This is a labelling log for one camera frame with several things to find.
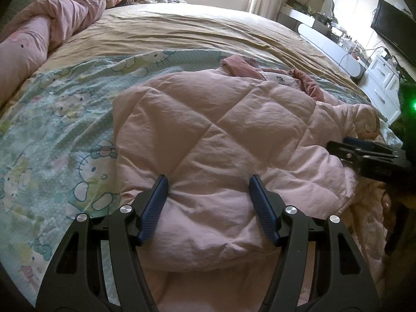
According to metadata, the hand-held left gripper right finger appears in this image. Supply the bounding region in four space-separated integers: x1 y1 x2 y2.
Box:
249 174 381 312

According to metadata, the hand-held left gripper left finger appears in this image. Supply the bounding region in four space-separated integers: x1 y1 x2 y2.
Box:
36 174 170 312

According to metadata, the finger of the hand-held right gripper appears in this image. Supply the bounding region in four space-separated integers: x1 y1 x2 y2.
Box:
343 136 404 157
327 141 368 173

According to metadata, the pink quilted coat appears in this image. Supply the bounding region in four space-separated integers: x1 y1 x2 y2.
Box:
112 55 392 312

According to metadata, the white drawer cabinet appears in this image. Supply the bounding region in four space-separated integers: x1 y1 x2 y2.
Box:
360 54 404 125

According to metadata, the white desk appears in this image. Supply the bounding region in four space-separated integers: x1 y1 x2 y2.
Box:
277 5 367 79

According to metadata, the black television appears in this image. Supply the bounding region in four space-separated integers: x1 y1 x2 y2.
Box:
370 0 416 73

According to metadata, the cartoon printed bedsheet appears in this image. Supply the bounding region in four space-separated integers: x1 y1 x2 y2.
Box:
0 49 402 308

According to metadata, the beige bedsheet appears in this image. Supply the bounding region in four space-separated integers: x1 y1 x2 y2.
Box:
32 2 371 100

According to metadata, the pink duvet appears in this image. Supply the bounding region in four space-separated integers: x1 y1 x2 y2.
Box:
0 0 107 106

